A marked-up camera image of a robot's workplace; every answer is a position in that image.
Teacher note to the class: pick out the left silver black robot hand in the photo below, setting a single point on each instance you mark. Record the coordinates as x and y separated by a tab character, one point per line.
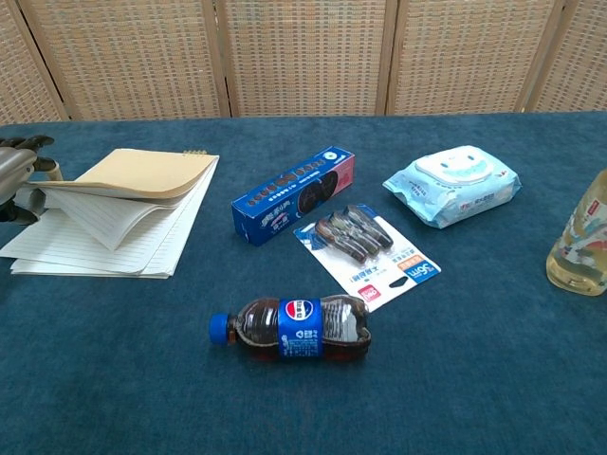
16	166

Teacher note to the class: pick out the beige notepad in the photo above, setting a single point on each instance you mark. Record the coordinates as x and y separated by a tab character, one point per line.
118	242

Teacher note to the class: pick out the woven bamboo screen panel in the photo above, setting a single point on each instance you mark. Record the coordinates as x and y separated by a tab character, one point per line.
133	57
308	57
583	57
474	57
23	71

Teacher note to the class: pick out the blue Oreo cookie box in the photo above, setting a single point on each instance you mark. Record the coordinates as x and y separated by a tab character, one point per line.
284	211

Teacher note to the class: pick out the small Pepsi cola bottle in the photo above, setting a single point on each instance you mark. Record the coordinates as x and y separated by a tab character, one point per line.
299	332

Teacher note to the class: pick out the correction tape blister pack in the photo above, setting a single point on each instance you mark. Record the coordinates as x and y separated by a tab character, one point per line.
379	275

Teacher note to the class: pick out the light blue wet wipes pack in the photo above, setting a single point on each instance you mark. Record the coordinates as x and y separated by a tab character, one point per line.
450	189

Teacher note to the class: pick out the dark teal table cloth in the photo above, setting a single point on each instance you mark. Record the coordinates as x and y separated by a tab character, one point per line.
474	379

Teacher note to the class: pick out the yellow tea bottle white cap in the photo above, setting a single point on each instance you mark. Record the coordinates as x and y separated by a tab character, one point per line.
578	246

